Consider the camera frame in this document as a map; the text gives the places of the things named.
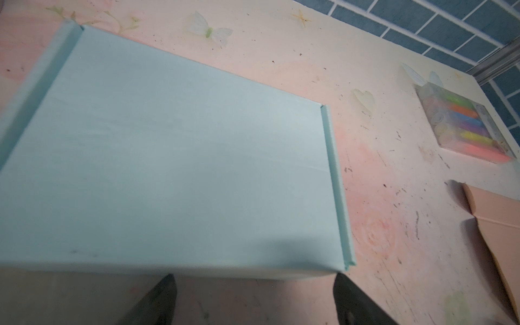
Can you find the pink paper box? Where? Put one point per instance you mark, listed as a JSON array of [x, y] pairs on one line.
[[498, 222]]

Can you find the light blue paper box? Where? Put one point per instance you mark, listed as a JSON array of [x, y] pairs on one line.
[[118, 157]]

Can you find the pack of coloured markers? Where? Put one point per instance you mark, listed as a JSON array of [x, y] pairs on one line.
[[462, 125]]

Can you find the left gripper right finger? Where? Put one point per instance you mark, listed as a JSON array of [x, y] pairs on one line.
[[354, 306]]

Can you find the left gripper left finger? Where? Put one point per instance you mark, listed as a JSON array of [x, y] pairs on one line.
[[156, 307]]

